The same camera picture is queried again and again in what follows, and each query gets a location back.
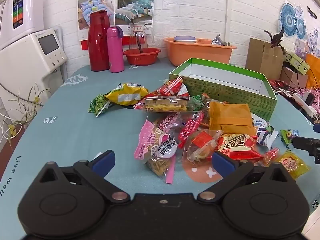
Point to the small cardboard box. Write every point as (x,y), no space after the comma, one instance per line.
(292,78)

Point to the potted plant with yellow flowers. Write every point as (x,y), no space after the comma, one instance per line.
(36,99)

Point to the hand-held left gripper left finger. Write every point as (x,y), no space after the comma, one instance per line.
(105,163)

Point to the orange bag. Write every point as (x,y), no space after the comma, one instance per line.
(313,70)

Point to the red clear candy packet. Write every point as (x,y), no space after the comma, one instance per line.
(190,127)

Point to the small green printed packet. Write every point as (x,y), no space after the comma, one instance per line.
(287,135)

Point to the wall calendar poster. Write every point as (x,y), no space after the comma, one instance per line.
(132,5)

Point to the glass pitcher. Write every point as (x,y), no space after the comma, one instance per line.
(145,37)

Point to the yellow clear snack packet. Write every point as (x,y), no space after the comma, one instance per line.
(292,163)

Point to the red plastic basin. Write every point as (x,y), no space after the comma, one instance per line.
(142,58)

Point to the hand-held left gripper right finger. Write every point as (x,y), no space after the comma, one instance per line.
(223,163)

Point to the blue patterned wall fans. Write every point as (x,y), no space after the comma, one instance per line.
(287,17)

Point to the purple leaf plant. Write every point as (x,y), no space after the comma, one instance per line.
(277,40)

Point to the yellow snack bag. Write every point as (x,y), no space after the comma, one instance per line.
(130,92)

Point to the white wall water purifier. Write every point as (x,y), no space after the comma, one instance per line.
(22,7)

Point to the red checked snack packet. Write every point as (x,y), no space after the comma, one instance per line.
(172,87)

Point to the orange snack packet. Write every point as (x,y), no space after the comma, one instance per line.
(230,117)

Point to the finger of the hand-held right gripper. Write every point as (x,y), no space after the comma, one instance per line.
(310,145)
(317,128)

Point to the orange plastic basin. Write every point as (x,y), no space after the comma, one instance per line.
(195,52)

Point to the green pea snack packet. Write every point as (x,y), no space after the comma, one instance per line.
(97,105)

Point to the pink bottle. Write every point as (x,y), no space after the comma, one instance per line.
(115,52)

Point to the small red snack packet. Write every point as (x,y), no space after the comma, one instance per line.
(271,155)

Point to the white blue snack packet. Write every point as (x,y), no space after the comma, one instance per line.
(265,132)

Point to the clear packet of yellow snacks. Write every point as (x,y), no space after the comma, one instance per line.
(167,106)

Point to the small green box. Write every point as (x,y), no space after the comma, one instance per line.
(300,63)

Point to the pink packet of twisted snacks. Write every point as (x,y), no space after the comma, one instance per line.
(155,145)

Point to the large cardboard box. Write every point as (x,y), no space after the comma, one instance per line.
(262,57)

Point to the white power strip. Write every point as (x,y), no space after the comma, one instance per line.
(303,106)

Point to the red thermos jug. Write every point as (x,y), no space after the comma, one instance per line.
(97,45)

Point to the white dispenser with screen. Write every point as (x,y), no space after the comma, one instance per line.
(25,55)

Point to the clear packet with red label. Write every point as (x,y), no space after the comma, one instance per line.
(203,142)

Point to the blue white lid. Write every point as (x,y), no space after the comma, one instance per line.
(183,38)

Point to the metal kitchen utensil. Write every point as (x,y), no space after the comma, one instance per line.
(217,40)

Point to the green cardboard box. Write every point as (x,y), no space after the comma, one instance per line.
(237,90)

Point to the pink patterned cloth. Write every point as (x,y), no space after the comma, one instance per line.
(282,86)

